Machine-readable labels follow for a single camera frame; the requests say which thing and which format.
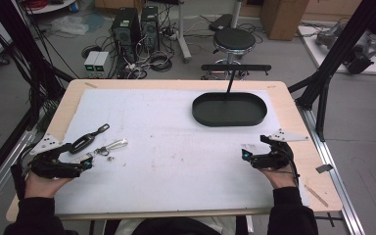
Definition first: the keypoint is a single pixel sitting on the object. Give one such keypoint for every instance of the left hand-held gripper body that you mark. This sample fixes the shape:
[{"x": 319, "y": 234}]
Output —
[{"x": 47, "y": 164}]

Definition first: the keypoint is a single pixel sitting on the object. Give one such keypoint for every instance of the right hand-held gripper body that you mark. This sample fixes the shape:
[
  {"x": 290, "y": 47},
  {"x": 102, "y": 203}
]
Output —
[{"x": 274, "y": 160}]

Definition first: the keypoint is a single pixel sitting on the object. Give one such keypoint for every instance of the black key fob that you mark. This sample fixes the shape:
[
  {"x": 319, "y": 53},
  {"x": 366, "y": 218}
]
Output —
[{"x": 84, "y": 141}]

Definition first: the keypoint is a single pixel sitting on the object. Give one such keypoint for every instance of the person's right hand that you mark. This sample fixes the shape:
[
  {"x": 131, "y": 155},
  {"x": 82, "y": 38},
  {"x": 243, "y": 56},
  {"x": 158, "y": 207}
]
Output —
[{"x": 282, "y": 178}]

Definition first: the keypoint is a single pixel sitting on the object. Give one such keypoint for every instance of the person's left hand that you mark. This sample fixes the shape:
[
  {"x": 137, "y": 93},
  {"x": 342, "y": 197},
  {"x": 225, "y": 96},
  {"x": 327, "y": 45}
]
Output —
[{"x": 40, "y": 186}]

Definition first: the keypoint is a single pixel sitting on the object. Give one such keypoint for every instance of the small silver metal piece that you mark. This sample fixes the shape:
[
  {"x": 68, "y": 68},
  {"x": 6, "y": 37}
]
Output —
[{"x": 110, "y": 159}]

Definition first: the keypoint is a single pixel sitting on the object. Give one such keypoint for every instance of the black oval tray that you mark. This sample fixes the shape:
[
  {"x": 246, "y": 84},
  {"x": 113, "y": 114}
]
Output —
[{"x": 230, "y": 111}]

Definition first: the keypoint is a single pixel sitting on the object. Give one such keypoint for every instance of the dark grey tape piece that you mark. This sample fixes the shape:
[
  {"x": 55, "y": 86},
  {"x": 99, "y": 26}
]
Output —
[{"x": 324, "y": 168}]

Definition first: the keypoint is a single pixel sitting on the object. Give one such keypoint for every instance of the thin wooden strip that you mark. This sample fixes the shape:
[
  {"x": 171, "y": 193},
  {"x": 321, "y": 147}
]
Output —
[{"x": 316, "y": 196}]

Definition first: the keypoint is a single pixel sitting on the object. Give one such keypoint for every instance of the white table mat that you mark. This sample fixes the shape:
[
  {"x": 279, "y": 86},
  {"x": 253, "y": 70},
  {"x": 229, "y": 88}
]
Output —
[{"x": 176, "y": 153}]

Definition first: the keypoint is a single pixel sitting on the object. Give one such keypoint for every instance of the black T-shaped stand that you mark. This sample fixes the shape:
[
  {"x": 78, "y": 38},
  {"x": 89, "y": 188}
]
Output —
[{"x": 235, "y": 67}]

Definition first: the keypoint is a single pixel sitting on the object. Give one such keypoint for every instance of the grey bench power supply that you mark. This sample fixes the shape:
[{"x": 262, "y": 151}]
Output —
[
  {"x": 101, "y": 62},
  {"x": 90, "y": 62}
]

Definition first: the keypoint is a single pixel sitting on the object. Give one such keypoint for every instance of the person's torso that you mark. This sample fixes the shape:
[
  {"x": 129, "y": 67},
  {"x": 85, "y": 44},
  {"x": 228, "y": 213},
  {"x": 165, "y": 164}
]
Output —
[{"x": 176, "y": 226}]

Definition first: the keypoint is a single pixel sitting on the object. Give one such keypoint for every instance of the white floor board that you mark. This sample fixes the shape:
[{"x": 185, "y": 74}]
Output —
[{"x": 313, "y": 49}]

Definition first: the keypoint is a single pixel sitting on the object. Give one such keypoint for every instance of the black round stool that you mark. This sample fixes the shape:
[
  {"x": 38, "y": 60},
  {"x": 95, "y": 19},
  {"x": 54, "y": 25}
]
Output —
[{"x": 234, "y": 39}]

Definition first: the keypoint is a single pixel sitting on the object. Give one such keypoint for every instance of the clear plastic bag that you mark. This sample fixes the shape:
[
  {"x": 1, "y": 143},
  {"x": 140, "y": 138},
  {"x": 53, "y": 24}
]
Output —
[{"x": 68, "y": 25}]

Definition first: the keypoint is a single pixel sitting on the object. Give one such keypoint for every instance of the brown cardboard box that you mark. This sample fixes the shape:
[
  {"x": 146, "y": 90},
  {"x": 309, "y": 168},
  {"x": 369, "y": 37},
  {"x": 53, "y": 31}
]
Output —
[{"x": 282, "y": 18}]

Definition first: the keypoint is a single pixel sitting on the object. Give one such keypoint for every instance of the flat black bag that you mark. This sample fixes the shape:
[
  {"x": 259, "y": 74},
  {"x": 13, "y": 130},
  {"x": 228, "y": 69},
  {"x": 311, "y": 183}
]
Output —
[{"x": 220, "y": 22}]

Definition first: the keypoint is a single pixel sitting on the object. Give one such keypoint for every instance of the large black computer tower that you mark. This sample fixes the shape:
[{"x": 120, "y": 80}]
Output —
[{"x": 125, "y": 34}]

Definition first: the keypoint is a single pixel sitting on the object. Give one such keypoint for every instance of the grey robot device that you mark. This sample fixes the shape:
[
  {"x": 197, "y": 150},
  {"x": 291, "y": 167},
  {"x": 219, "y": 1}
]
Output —
[{"x": 359, "y": 49}]

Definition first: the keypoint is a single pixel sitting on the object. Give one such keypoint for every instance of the white desk leg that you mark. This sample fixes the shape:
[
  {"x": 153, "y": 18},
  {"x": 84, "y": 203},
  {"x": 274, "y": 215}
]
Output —
[{"x": 183, "y": 32}]

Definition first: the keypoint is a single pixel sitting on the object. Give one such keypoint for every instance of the slim black computer tower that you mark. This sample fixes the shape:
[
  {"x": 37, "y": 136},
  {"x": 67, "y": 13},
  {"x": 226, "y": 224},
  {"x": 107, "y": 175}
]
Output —
[{"x": 150, "y": 27}]

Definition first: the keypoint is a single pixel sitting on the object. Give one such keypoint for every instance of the aluminium rail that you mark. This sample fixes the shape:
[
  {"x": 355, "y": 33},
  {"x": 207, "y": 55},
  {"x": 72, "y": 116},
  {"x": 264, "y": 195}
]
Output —
[
  {"x": 0, "y": 176},
  {"x": 336, "y": 182}
]

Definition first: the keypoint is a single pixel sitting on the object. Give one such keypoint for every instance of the black metal frame post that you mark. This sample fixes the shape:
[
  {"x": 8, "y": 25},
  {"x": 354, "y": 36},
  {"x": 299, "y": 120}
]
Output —
[
  {"x": 333, "y": 62},
  {"x": 19, "y": 45}
]

